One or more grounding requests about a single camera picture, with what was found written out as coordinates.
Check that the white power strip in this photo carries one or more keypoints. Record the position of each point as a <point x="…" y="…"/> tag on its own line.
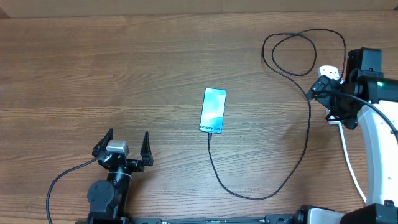
<point x="332" y="73"/>

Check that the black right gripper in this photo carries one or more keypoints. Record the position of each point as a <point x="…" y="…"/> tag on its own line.
<point x="321" y="84"/>

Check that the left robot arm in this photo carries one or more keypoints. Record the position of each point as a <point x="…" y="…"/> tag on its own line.
<point x="108" y="197"/>

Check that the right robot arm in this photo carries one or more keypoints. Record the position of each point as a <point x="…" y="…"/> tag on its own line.
<point x="368" y="100"/>

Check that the blue Galaxy smartphone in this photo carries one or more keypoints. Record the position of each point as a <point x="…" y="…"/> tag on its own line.
<point x="212" y="113"/>

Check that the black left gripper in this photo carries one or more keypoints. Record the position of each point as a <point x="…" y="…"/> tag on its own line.
<point x="137" y="165"/>

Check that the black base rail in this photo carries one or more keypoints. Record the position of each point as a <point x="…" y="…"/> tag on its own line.
<point x="268" y="219"/>

